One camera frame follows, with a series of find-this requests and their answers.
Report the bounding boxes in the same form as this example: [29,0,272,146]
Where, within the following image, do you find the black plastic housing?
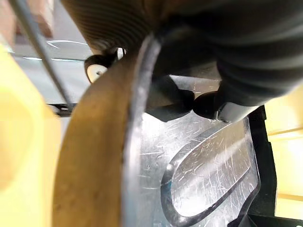
[228,105,303,227]
[52,33,262,227]

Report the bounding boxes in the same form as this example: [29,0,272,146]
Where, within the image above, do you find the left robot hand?
[61,0,303,124]

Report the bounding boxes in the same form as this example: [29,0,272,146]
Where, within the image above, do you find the thin grey rod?
[9,0,74,107]

